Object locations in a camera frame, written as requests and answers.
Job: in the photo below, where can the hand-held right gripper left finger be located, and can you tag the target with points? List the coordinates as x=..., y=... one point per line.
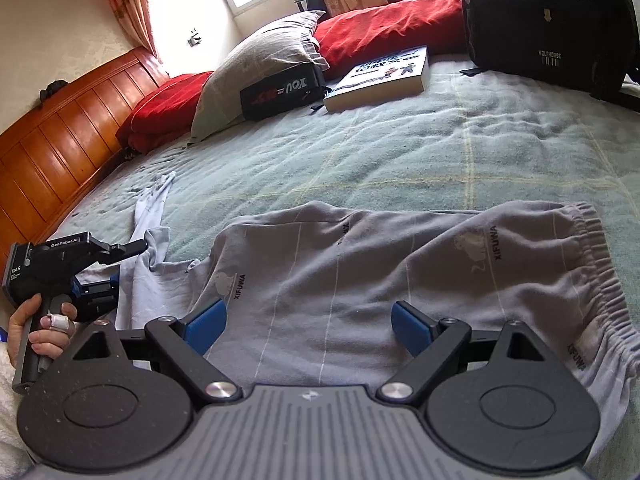
x=207, y=325

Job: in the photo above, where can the wooden headboard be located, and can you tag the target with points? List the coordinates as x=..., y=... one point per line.
x=65, y=160

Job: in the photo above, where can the orange curtain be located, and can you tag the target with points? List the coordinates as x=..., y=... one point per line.
x=130, y=0

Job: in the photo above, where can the grey pants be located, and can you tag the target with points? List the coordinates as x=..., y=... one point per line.
x=375, y=260

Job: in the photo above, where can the grey green pillow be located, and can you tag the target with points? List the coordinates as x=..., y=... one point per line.
x=255, y=60

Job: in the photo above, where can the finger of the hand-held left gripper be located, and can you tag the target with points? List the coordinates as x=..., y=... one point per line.
x=97, y=294
x=127, y=251

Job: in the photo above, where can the person's left hand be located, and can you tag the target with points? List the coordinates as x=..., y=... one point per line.
x=50, y=340

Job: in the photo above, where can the black pouch with red print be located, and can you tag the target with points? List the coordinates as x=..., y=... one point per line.
x=280, y=92

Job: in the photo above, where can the white and blue book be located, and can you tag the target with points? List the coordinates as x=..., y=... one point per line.
x=380, y=75

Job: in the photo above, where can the dark patterned cloth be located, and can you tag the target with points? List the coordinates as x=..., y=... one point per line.
x=129, y=152

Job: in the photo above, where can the metal wall fixture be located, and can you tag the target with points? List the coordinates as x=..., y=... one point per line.
x=193, y=37

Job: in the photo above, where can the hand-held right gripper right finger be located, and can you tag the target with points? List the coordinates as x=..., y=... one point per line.
x=410, y=325

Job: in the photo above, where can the green plaid blanket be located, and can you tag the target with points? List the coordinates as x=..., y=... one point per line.
x=400, y=160

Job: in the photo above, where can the black backpack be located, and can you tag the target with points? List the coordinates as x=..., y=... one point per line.
x=540, y=10

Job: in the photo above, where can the dark object on headboard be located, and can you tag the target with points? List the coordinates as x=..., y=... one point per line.
x=52, y=91

